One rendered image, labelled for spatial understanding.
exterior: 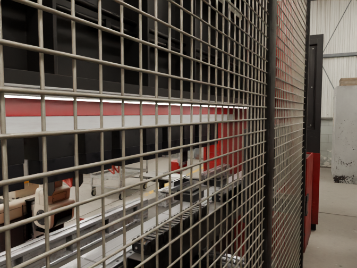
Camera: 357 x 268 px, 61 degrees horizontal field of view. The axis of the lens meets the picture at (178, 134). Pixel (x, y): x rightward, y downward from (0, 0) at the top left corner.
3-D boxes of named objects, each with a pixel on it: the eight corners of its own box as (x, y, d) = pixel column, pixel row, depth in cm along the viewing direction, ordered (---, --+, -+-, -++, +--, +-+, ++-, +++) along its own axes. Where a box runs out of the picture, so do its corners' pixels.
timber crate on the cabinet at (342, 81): (338, 89, 677) (339, 80, 676) (355, 88, 664) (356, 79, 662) (341, 85, 597) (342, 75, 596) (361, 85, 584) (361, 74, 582)
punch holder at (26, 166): (60, 174, 117) (59, 132, 115) (75, 176, 112) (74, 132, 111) (24, 182, 104) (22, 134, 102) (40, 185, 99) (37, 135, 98)
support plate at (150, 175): (154, 172, 215) (154, 170, 215) (186, 176, 202) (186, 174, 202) (138, 176, 200) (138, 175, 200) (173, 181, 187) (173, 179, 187)
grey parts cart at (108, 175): (120, 184, 594) (119, 136, 588) (149, 187, 567) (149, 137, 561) (88, 196, 513) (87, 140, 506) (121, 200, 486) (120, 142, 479)
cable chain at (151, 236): (196, 210, 127) (196, 201, 127) (209, 212, 125) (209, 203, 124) (131, 251, 90) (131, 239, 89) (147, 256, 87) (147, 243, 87)
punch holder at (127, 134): (126, 160, 151) (126, 127, 150) (140, 161, 147) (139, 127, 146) (105, 165, 138) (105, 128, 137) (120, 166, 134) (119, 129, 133)
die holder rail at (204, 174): (223, 174, 265) (223, 163, 265) (229, 174, 262) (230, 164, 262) (198, 186, 222) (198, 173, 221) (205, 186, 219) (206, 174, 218)
